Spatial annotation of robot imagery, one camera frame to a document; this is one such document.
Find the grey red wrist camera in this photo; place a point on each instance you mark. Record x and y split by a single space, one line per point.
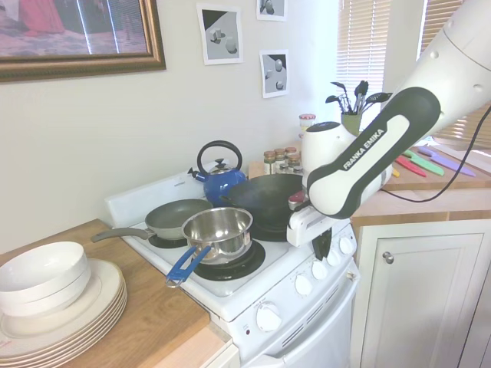
297 201

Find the round metal cupboard knob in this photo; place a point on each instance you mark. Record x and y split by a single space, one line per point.
388 257

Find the white drawer cabinet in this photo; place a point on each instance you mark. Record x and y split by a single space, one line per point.
226 352

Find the gold framed painting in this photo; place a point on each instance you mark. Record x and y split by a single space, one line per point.
76 30

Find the black slotted spatula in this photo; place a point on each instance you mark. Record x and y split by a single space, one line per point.
377 97

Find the wooden cutting board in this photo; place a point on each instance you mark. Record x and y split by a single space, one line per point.
256 170

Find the white oven temperature knob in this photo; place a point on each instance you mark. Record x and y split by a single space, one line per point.
268 317

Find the white electric stove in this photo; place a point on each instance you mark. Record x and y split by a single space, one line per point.
253 291

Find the white cupboard with door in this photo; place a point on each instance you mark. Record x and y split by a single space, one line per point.
422 299

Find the white gold-rimmed plate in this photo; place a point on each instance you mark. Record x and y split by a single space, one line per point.
105 281
118 319
122 296
120 313
122 302
122 307

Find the grey shapes poster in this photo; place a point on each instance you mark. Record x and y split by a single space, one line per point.
220 34
272 9
274 74

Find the jar with red checkered lid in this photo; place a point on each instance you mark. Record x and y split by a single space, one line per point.
307 122

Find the grey frying pan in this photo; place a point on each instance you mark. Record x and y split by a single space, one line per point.
176 216

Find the green knife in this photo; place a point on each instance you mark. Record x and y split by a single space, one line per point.
426 163

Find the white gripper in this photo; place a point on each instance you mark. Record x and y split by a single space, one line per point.
303 228

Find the black kitchen tongs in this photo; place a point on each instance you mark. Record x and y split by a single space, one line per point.
360 94

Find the small glass salt shaker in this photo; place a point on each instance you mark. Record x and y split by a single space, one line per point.
284 168

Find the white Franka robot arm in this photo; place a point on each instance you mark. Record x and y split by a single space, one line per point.
368 153

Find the purple knife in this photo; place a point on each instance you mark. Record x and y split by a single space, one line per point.
449 163

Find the black coil burner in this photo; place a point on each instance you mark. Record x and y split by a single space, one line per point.
161 242
249 264
268 234

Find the red knife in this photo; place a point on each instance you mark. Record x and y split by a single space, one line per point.
412 166

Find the green utensil holder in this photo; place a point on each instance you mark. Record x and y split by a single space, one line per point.
350 123

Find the glass spice jar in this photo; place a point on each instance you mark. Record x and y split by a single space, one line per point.
294 164
269 163
290 150
280 156

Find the wooden board with knives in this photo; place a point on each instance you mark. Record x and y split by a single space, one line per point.
472 180

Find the white burner knob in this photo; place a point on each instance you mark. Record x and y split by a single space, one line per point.
346 244
333 258
319 270
303 284

